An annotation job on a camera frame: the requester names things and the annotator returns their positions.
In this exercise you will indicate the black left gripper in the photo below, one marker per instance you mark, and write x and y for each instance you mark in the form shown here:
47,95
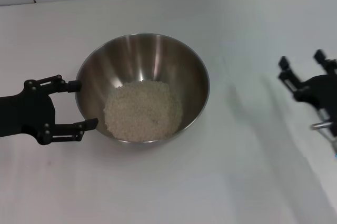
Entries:
23,113

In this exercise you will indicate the stainless steel mixing bowl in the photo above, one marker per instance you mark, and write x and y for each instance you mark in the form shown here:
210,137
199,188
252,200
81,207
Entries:
147,61

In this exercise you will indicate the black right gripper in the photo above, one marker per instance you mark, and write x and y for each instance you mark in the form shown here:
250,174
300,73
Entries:
321,92

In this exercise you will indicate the white rice grains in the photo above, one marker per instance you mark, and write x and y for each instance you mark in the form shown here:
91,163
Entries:
143,111

